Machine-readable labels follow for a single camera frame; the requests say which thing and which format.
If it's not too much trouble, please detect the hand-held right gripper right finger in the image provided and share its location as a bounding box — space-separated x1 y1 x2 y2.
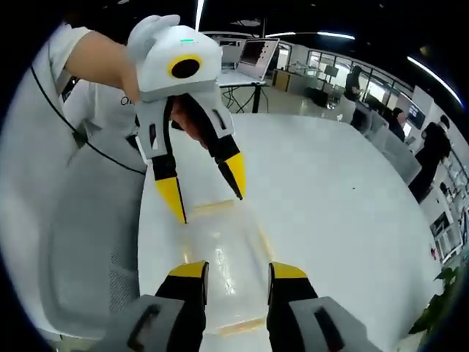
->
265 260 383 352

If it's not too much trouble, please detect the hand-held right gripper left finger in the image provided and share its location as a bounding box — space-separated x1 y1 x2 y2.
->
92 260 211 352

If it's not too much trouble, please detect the person's left hand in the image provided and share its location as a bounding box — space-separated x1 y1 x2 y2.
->
170 95 213 151

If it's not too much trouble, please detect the white side desk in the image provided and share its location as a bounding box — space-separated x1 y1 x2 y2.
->
217 68 267 115

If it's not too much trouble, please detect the white framed display panel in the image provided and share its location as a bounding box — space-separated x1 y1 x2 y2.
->
237 37 281 82

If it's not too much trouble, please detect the clear tray with yellow edges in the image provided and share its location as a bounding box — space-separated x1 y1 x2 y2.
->
175 199 280 337

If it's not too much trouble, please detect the grey chest-worn device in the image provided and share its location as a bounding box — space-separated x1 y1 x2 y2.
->
59 70 80 104

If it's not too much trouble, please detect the grey mesh office chair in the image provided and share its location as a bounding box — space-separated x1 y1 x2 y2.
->
21 145 148 342

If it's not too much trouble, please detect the person's white shirt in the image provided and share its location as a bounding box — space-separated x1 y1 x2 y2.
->
0 21 148 175

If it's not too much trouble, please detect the green potted plant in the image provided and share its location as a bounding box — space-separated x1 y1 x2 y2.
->
407 265 468 337

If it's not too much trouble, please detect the white counter unit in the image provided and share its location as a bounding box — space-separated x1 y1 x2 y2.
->
429 205 469 265

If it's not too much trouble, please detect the thin black chest cable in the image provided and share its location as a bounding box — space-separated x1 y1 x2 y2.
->
30 65 148 175

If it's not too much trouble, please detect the dark wall display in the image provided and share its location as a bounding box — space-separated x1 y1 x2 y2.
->
405 102 426 130

